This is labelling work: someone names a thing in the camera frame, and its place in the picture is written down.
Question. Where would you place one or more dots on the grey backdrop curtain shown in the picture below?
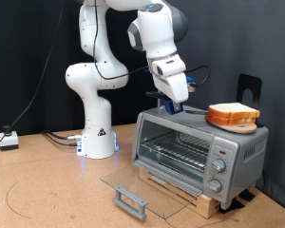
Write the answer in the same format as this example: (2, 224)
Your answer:
(228, 38)

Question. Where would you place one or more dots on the black metal bookend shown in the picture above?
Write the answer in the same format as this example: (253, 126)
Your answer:
(243, 82)

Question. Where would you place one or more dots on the vertical aluminium pole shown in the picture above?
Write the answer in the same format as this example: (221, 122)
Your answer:
(160, 100)

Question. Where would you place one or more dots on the wrist camera on blue mount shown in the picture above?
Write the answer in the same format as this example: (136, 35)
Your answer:
(190, 85)

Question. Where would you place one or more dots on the white bread slice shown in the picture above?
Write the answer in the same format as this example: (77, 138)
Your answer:
(218, 121)
(232, 109)

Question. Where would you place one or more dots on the silver toaster oven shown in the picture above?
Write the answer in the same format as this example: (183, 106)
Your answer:
(243, 148)

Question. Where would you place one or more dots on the round wooden plate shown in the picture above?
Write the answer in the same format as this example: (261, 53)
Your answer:
(240, 128)

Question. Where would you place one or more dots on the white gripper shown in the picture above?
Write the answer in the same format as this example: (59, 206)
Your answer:
(174, 85)

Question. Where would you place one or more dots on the wooden crate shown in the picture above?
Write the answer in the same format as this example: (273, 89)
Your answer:
(209, 205)

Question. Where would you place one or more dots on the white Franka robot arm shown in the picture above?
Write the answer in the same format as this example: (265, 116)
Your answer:
(95, 126)

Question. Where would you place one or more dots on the silver oven knob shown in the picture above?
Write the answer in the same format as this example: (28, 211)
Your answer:
(218, 165)
(214, 185)

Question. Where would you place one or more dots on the white emergency stop box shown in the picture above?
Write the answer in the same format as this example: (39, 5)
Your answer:
(9, 141)

